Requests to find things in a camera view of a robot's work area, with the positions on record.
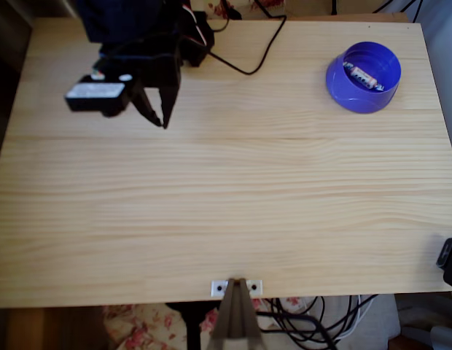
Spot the black side camera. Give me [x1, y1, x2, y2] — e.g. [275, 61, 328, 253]
[435, 236, 452, 292]

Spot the white metal bracket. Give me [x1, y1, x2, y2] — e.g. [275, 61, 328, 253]
[210, 279, 264, 298]

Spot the black camera module on mount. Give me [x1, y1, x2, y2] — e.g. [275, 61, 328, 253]
[63, 72, 136, 118]

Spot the white cable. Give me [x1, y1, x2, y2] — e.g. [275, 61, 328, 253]
[322, 294, 380, 342]

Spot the black stand leg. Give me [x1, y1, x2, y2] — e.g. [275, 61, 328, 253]
[163, 301, 222, 350]

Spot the purple plastic bowl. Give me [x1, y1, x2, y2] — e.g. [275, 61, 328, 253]
[325, 41, 402, 114]

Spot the thick black cable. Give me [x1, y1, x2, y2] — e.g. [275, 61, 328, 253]
[255, 297, 339, 350]

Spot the candy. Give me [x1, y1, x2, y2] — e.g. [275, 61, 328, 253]
[343, 61, 386, 93]

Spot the grey stand pole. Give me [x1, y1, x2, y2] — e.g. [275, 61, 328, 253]
[207, 277, 265, 350]

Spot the white cushion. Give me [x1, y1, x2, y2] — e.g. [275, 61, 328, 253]
[262, 294, 402, 350]

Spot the floral cloth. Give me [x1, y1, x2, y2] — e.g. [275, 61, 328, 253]
[101, 295, 307, 350]

